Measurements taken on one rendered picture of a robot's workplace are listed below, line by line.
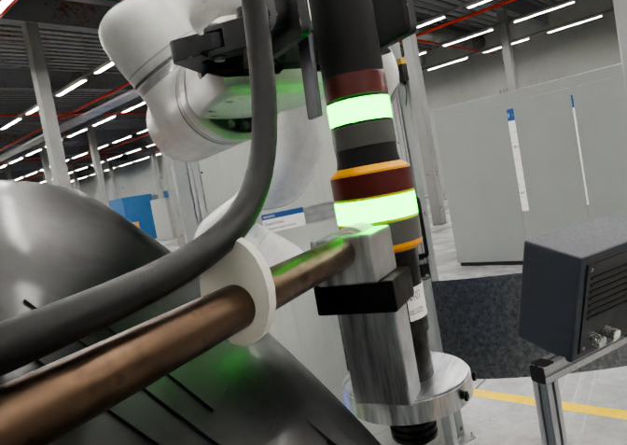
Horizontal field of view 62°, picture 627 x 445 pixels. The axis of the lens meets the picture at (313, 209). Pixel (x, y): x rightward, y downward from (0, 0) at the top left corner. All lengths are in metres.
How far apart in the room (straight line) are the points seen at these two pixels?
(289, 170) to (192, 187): 1.22
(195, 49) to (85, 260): 0.13
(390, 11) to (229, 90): 0.10
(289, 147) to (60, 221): 0.66
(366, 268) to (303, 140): 0.68
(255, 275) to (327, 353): 2.24
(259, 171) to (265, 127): 0.02
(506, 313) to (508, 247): 4.62
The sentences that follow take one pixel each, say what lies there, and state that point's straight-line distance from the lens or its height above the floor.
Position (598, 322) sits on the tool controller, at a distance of 1.01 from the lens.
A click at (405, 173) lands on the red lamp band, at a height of 1.42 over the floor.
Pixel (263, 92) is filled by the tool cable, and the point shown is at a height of 1.45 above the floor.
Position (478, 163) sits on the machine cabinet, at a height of 1.28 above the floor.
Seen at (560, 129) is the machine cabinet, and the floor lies 1.51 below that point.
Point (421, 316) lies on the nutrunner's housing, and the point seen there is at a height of 1.34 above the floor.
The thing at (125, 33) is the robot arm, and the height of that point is 1.57.
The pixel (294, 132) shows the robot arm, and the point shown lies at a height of 1.51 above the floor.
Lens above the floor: 1.42
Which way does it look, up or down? 3 degrees down
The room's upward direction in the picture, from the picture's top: 10 degrees counter-clockwise
